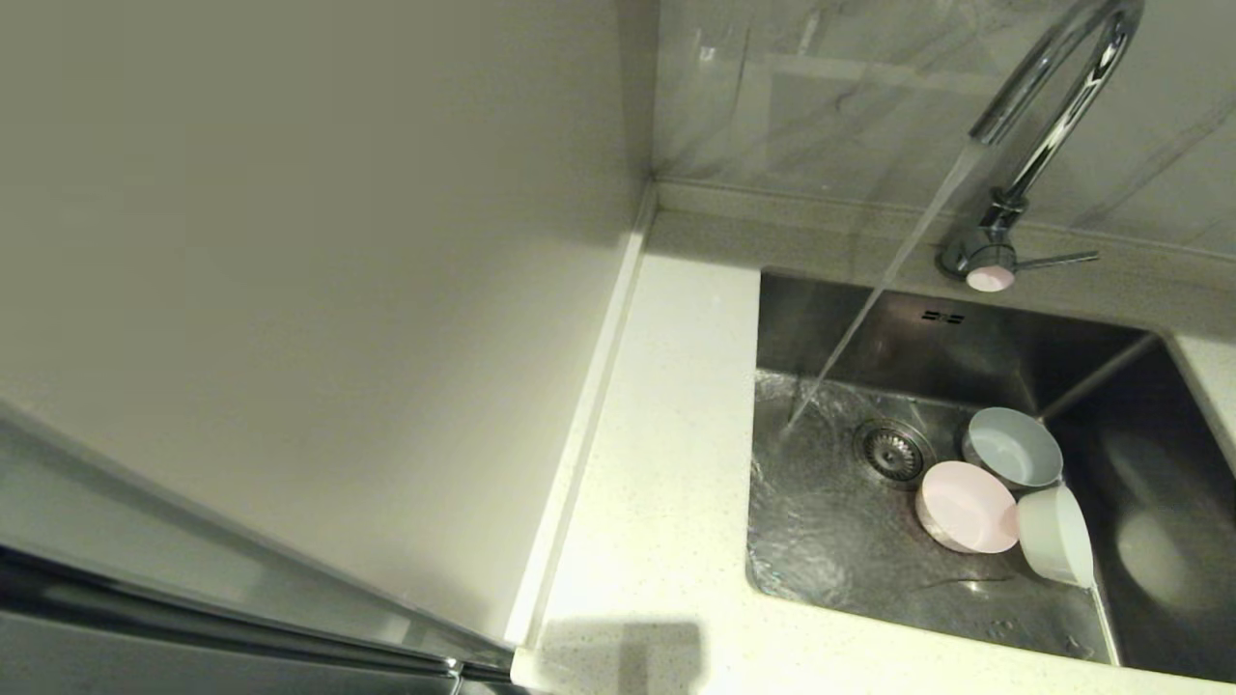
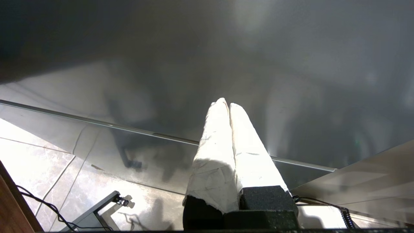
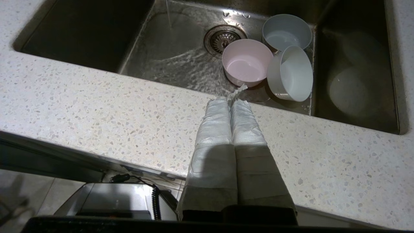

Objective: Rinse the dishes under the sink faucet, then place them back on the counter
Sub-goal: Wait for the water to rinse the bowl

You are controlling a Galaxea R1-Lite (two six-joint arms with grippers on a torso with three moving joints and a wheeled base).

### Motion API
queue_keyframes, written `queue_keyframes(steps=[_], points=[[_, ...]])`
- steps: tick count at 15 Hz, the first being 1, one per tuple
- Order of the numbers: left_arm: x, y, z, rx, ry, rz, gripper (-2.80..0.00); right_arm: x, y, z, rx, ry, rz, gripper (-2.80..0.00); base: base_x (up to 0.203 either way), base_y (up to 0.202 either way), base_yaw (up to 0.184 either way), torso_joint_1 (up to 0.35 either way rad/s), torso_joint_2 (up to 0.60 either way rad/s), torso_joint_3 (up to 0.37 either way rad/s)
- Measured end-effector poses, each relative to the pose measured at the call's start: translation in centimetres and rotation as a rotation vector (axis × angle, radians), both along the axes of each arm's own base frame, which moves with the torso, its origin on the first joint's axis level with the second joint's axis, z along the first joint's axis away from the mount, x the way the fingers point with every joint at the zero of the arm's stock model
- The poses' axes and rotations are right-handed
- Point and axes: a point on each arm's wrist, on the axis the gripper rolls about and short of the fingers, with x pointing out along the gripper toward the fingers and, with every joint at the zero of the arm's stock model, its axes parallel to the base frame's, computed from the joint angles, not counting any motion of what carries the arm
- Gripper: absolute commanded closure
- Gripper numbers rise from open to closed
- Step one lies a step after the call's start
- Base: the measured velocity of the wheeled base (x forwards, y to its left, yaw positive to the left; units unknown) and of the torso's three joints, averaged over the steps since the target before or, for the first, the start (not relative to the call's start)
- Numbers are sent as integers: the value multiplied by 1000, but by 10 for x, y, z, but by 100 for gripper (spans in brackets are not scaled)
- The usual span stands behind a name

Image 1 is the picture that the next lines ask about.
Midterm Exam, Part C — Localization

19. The pink bowl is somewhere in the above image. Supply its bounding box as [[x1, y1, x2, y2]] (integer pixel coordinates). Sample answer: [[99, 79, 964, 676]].
[[914, 460, 1021, 555]]

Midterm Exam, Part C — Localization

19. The chrome gooseneck faucet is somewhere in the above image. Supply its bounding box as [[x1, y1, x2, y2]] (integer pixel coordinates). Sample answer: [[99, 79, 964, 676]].
[[939, 0, 1148, 292]]

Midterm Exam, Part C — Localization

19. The blue grey bowl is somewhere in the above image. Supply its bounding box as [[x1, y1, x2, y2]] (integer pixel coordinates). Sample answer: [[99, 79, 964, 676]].
[[962, 406, 1065, 490]]

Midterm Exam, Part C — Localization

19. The white bowl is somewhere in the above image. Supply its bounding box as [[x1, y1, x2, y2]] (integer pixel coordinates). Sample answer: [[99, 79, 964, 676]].
[[1016, 485, 1097, 590]]

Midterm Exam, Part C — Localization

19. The stainless steel sink basin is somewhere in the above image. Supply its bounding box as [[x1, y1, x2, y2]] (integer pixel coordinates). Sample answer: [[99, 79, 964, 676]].
[[745, 268, 1236, 684]]

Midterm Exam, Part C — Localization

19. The white countertop edge strip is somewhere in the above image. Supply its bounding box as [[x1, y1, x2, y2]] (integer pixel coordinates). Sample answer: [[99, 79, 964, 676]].
[[504, 183, 660, 650]]

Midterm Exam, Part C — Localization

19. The running water stream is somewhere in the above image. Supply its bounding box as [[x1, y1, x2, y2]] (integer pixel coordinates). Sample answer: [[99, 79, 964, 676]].
[[784, 135, 991, 435]]

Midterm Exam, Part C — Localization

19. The round metal drain strainer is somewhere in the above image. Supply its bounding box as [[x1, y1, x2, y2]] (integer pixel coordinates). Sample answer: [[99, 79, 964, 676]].
[[853, 417, 938, 490]]

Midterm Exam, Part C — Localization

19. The white cabinet side panel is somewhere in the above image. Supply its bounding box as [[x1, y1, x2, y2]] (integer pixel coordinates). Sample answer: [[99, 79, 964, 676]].
[[0, 0, 660, 646]]

